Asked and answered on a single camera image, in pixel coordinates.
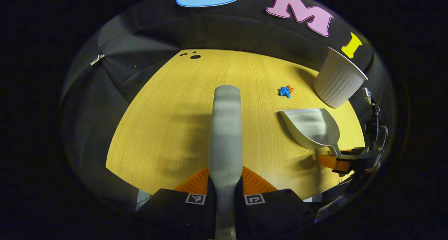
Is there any small grey broom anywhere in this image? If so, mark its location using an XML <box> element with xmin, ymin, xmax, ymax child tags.
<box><xmin>208</xmin><ymin>85</ymin><xmax>243</xmax><ymax>240</ymax></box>

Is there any black backdrop cloth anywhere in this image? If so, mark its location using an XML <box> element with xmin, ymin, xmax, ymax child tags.
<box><xmin>59</xmin><ymin>0</ymin><xmax>398</xmax><ymax>216</ymax></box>

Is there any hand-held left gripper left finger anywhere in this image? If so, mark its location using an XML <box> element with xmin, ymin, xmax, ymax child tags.
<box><xmin>138</xmin><ymin>167</ymin><xmax>216</xmax><ymax>240</ymax></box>

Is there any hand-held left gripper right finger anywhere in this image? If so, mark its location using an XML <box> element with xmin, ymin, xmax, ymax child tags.
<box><xmin>234</xmin><ymin>166</ymin><xmax>316</xmax><ymax>240</ymax></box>

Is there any small grey dustpan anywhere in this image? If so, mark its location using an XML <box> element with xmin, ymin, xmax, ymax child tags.
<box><xmin>278</xmin><ymin>108</ymin><xmax>343</xmax><ymax>157</ymax></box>

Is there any white ribbed garbage bin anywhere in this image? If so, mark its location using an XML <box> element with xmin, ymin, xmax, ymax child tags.
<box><xmin>313</xmin><ymin>47</ymin><xmax>369</xmax><ymax>108</ymax></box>

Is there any wooden desktop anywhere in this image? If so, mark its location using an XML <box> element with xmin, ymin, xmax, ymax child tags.
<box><xmin>106</xmin><ymin>49</ymin><xmax>365</xmax><ymax>201</ymax></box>

